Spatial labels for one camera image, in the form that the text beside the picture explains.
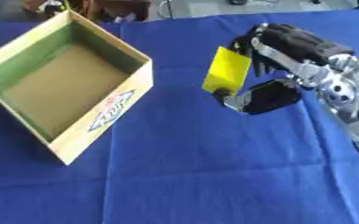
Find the tan cardboard box green inside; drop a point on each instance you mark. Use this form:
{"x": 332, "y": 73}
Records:
{"x": 65, "y": 84}

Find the brown wooden furniture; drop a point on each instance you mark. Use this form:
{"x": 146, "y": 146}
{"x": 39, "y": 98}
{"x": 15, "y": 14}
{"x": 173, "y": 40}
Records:
{"x": 117, "y": 8}

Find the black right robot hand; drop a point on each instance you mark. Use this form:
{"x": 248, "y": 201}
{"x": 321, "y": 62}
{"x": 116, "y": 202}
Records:
{"x": 295, "y": 40}

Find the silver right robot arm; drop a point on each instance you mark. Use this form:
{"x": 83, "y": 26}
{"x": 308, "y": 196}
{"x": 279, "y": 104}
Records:
{"x": 352, "y": 96}

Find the yellow rectangular block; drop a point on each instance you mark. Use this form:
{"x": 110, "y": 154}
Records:
{"x": 226, "y": 71}

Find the black and white bag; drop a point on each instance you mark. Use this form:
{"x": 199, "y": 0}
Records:
{"x": 48, "y": 7}

